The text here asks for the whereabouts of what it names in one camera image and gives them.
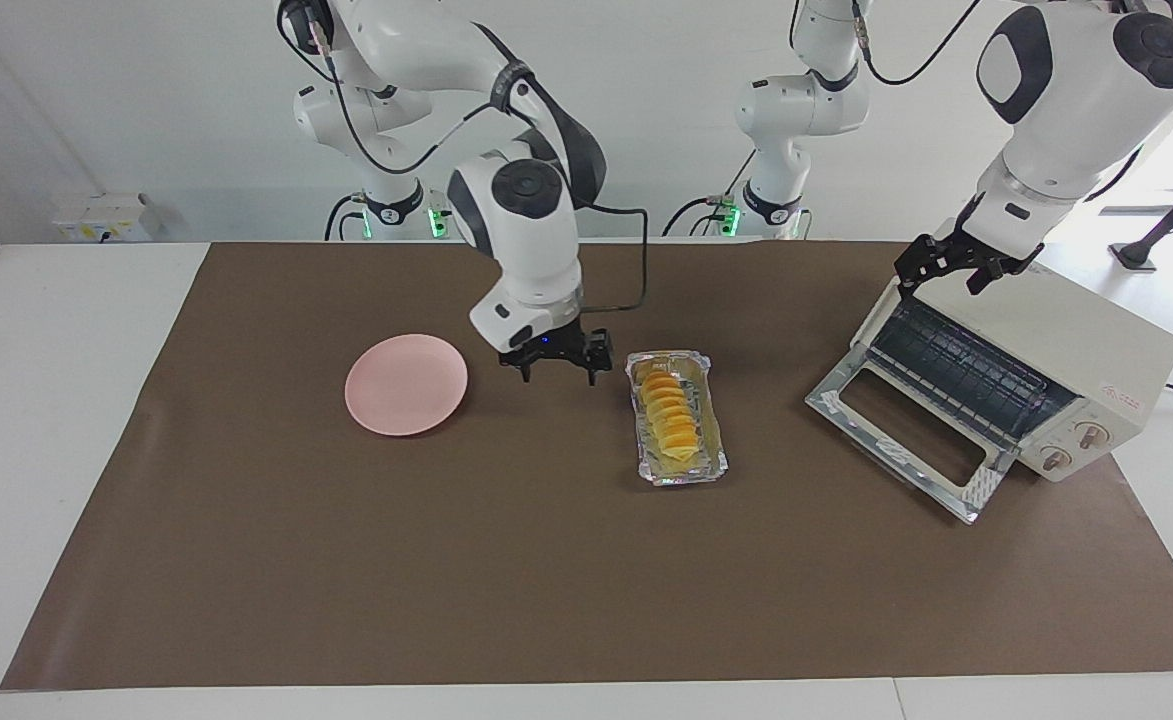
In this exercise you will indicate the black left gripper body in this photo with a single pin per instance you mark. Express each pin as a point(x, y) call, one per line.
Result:
point(986, 252)

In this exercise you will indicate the brown table mat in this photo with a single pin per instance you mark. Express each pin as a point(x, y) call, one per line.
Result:
point(596, 580)

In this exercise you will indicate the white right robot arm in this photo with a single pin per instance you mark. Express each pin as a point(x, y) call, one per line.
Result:
point(526, 230)

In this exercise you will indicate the glass oven door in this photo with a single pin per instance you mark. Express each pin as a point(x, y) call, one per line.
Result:
point(911, 425)

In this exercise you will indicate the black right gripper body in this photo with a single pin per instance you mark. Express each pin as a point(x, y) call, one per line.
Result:
point(556, 350)

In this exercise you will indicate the cream toaster oven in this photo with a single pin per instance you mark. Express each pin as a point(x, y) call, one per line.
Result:
point(1096, 340)

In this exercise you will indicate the black stand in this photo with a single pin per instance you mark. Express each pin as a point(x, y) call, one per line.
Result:
point(1136, 255)

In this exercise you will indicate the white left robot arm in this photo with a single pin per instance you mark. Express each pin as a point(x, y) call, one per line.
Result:
point(1076, 100)

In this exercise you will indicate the aluminium foil baking tray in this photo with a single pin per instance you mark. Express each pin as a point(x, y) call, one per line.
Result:
point(714, 450)

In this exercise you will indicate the beige oven knob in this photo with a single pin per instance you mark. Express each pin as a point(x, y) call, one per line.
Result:
point(1054, 459)
point(1092, 434)

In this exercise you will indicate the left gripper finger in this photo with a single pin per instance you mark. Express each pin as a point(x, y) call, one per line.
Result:
point(914, 265)
point(986, 275)

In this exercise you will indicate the golden ridged bread loaf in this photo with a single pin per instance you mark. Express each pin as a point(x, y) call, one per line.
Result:
point(671, 415)

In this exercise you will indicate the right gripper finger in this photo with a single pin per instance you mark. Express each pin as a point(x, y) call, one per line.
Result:
point(593, 372)
point(524, 373)

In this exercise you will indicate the white wall socket box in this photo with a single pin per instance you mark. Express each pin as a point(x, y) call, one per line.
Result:
point(96, 220)

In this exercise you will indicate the pink round plate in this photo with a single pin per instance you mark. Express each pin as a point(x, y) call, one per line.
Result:
point(406, 385)

